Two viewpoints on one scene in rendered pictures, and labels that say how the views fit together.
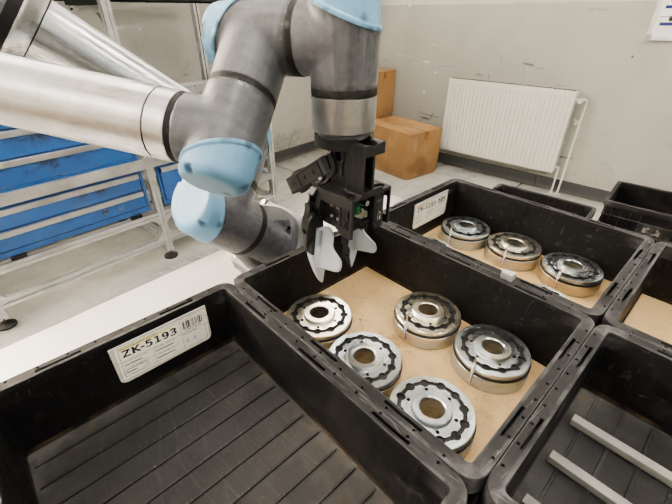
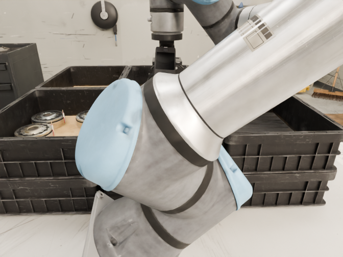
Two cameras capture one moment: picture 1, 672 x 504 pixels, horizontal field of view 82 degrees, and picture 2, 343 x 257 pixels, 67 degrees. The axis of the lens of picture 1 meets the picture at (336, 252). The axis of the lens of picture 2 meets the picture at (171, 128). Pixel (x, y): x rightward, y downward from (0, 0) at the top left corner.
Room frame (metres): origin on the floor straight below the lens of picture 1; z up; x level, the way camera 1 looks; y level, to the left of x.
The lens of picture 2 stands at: (0.93, 0.40, 1.19)
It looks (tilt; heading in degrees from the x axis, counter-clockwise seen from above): 25 degrees down; 221
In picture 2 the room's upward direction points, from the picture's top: straight up
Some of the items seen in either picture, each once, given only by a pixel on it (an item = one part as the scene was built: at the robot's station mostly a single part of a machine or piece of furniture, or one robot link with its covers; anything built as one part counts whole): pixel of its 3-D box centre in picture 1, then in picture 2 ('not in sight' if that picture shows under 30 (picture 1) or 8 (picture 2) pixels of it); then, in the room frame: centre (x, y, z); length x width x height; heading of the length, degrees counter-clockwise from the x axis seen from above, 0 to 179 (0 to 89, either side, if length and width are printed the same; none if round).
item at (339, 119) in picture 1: (345, 114); (165, 23); (0.47, -0.01, 1.16); 0.08 x 0.08 x 0.05
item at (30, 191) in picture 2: not in sight; (65, 157); (0.62, -0.31, 0.76); 0.40 x 0.30 x 0.12; 43
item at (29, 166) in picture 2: (497, 256); (59, 127); (0.62, -0.31, 0.87); 0.40 x 0.30 x 0.11; 43
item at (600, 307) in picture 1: (503, 232); (56, 111); (0.62, -0.31, 0.92); 0.40 x 0.30 x 0.02; 43
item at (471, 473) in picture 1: (400, 304); not in sight; (0.41, -0.09, 0.92); 0.40 x 0.30 x 0.02; 43
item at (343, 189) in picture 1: (347, 181); (167, 59); (0.46, -0.01, 1.08); 0.09 x 0.08 x 0.12; 43
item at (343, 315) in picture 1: (319, 315); not in sight; (0.46, 0.03, 0.86); 0.10 x 0.10 x 0.01
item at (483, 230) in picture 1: (465, 227); not in sight; (0.75, -0.29, 0.86); 0.10 x 0.10 x 0.01
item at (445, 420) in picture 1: (431, 408); not in sight; (0.29, -0.11, 0.86); 0.05 x 0.05 x 0.01
